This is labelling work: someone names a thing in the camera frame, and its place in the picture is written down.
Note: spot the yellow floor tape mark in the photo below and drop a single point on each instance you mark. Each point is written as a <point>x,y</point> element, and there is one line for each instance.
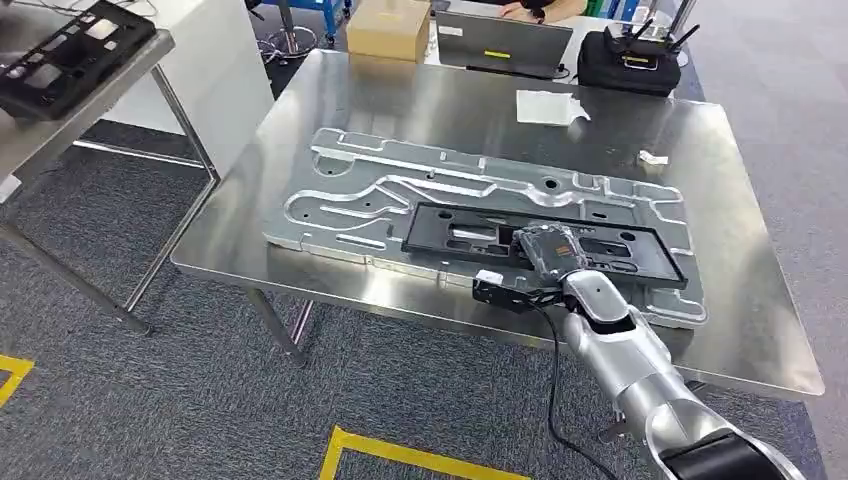
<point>397,454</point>
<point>16,372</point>

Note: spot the chrome stool base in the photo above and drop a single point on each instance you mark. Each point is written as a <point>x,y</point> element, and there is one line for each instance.
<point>288,41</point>

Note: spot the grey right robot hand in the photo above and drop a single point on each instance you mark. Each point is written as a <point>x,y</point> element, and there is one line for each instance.
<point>553,252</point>

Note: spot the white plastic sheet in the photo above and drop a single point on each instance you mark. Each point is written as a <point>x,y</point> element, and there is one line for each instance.
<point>546,107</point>

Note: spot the small steel table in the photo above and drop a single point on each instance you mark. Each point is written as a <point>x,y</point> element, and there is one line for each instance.
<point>40,142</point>

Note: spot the small white paper scrap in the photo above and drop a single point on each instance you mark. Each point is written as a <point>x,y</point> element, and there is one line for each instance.
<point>652,158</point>

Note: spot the black bag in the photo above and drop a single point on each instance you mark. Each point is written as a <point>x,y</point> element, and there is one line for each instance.
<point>626,79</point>

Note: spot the grey laptop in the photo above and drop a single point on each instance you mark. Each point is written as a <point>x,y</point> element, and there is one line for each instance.
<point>500,43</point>

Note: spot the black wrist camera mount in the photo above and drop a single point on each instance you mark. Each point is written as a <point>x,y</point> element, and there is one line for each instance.
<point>500,291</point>

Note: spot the person's hand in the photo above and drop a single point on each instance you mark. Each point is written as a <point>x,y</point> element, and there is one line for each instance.
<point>530,10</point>

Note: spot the white cabinet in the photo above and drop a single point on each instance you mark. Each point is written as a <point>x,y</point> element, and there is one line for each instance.
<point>212,79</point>

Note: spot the brown cardboard box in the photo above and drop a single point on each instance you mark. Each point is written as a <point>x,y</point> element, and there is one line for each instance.
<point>387,30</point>

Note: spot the stamped silver metal panel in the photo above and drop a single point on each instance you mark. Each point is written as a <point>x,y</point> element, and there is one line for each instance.
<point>371,199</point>

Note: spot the long black plastic frame part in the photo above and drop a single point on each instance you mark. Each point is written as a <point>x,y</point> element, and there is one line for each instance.
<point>430,235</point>

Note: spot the black parts tray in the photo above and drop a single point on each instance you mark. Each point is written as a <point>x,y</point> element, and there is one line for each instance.
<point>66,60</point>

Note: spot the blue trolley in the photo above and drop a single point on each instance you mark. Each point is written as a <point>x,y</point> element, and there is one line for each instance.
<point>318,8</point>

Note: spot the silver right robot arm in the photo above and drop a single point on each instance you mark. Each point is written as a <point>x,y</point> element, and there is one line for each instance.
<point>629,358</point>

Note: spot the large steel table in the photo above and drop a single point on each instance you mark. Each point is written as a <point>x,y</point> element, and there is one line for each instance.
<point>430,106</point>

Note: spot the black router with antennas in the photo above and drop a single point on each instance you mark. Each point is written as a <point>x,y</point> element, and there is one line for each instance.
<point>639,53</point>

